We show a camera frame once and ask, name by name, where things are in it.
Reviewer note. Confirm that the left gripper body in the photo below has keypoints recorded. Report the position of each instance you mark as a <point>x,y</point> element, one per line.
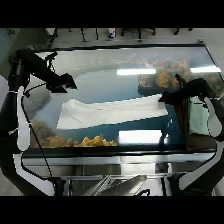
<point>62,83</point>

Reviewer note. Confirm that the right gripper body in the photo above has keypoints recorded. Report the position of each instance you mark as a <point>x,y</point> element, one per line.
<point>170,97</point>

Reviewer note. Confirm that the white T-shirt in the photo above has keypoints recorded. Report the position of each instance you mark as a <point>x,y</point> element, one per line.
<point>116,112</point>

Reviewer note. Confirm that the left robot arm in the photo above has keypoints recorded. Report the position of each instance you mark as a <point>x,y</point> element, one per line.
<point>20,110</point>

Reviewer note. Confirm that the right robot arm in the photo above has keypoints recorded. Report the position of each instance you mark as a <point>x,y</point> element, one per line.
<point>213,110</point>

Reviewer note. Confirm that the silver frame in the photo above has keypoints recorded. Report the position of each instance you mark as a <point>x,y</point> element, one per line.
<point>110,185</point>

